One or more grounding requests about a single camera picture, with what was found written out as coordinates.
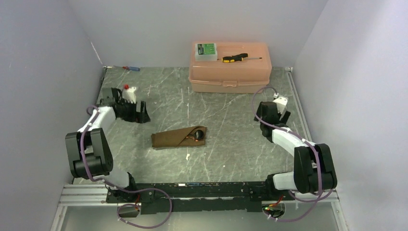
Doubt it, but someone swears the yellow black screwdriver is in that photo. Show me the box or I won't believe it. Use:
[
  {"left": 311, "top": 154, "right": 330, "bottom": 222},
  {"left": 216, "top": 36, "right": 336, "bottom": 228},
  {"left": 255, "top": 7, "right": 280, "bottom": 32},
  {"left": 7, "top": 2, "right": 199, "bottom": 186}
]
[{"left": 217, "top": 53, "right": 262, "bottom": 63}]

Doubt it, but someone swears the blue red screwdriver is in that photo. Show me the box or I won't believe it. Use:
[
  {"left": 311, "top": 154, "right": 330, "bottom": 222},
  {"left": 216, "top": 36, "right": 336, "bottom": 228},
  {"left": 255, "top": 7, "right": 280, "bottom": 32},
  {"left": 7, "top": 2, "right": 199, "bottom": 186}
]
[{"left": 113, "top": 65, "right": 140, "bottom": 71}]

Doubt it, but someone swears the pink plastic storage box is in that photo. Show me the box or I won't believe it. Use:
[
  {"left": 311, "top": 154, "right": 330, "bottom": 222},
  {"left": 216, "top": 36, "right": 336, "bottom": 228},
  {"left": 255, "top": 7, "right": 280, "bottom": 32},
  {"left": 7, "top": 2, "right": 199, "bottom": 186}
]
[{"left": 189, "top": 41, "right": 272, "bottom": 93}]

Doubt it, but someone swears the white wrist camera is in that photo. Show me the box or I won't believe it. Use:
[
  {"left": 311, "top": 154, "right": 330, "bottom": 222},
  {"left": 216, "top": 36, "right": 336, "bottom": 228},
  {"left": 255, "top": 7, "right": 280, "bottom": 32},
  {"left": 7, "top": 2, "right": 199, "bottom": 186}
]
[
  {"left": 122, "top": 84, "right": 138, "bottom": 104},
  {"left": 272, "top": 93, "right": 288, "bottom": 115}
]

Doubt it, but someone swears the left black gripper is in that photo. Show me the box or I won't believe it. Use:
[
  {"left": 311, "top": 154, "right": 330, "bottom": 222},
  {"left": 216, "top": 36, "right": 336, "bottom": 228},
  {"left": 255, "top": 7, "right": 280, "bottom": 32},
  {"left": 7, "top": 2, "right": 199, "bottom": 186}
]
[{"left": 118, "top": 98, "right": 150, "bottom": 123}]

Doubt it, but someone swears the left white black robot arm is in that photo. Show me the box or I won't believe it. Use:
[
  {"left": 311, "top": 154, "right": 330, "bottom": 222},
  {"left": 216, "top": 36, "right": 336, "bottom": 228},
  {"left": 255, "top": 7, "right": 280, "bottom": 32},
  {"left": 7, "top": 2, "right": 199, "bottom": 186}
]
[{"left": 65, "top": 85, "right": 151, "bottom": 202}]

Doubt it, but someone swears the aluminium frame rail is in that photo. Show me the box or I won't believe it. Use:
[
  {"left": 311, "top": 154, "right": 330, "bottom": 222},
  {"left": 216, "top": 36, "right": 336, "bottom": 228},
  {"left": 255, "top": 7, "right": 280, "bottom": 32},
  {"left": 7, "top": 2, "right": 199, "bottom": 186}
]
[{"left": 51, "top": 181, "right": 348, "bottom": 231}]

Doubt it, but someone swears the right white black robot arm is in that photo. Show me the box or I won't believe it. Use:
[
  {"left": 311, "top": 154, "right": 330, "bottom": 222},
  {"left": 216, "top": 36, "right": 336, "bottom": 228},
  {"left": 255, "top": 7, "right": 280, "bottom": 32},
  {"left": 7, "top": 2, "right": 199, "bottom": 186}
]
[{"left": 254, "top": 102, "right": 337, "bottom": 200}]

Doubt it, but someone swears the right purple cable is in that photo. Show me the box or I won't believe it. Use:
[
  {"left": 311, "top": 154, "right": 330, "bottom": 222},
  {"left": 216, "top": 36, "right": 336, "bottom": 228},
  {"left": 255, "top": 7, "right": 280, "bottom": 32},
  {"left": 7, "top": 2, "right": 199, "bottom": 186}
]
[{"left": 251, "top": 87, "right": 334, "bottom": 223}]

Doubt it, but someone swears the green white small box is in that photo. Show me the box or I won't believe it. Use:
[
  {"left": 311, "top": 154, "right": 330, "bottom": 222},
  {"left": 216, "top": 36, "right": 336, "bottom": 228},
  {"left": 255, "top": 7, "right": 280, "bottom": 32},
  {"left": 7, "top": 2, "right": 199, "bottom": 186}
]
[{"left": 194, "top": 43, "right": 218, "bottom": 62}]

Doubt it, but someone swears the brown cloth napkin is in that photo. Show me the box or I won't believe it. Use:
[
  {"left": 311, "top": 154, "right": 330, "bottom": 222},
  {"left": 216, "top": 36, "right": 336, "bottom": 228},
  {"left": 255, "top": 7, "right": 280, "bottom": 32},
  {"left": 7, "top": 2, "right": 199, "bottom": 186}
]
[{"left": 151, "top": 126, "right": 207, "bottom": 148}]

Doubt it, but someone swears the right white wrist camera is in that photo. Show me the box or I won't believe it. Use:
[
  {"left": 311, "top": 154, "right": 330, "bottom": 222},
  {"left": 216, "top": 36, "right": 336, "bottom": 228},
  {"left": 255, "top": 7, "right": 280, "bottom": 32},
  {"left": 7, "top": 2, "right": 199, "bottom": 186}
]
[{"left": 272, "top": 93, "right": 288, "bottom": 115}]

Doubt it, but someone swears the black spoon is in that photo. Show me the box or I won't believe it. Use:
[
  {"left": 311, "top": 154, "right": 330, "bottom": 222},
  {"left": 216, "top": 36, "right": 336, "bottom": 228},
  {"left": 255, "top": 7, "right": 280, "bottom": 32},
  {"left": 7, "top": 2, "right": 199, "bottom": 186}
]
[{"left": 189, "top": 129, "right": 205, "bottom": 141}]

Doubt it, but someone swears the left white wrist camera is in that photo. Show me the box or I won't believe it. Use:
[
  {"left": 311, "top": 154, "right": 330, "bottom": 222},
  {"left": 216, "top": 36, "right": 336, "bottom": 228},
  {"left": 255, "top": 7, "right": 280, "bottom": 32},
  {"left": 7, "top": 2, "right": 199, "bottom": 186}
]
[{"left": 122, "top": 84, "right": 138, "bottom": 104}]

